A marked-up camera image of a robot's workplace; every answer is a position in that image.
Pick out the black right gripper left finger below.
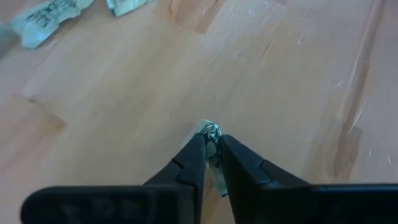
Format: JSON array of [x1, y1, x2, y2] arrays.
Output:
[[143, 133, 208, 224]]

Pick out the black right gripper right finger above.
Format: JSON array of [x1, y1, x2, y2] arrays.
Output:
[[218, 134, 309, 224]]

